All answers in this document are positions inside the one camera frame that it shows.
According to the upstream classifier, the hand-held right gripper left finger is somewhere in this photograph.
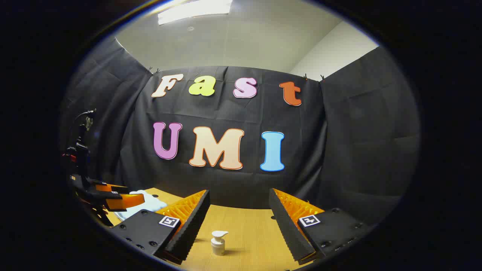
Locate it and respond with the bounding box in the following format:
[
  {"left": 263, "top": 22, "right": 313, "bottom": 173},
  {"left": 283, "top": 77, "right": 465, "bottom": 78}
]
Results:
[{"left": 109, "top": 189, "right": 211, "bottom": 266}]

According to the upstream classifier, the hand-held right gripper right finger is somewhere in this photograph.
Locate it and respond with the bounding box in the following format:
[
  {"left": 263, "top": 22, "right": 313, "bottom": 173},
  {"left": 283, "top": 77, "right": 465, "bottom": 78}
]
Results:
[{"left": 268, "top": 188, "right": 373, "bottom": 266}]

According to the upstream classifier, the light blue suitcase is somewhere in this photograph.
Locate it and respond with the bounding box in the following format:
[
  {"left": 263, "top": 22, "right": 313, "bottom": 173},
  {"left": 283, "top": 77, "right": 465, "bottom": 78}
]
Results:
[{"left": 113, "top": 189, "right": 168, "bottom": 221}]

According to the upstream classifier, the white pump bottle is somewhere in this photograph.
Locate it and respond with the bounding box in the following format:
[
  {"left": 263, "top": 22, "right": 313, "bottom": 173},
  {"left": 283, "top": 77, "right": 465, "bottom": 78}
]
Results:
[{"left": 210, "top": 230, "right": 229, "bottom": 256}]

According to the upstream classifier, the black backdrop cloth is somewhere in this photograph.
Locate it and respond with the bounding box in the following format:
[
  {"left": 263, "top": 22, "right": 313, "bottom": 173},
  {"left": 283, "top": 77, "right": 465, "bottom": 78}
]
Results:
[{"left": 60, "top": 36, "right": 421, "bottom": 226}]

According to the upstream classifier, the ceiling light panel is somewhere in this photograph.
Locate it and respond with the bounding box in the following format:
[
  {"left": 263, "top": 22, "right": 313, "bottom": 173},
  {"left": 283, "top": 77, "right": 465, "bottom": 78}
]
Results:
[{"left": 157, "top": 0, "right": 233, "bottom": 25}]

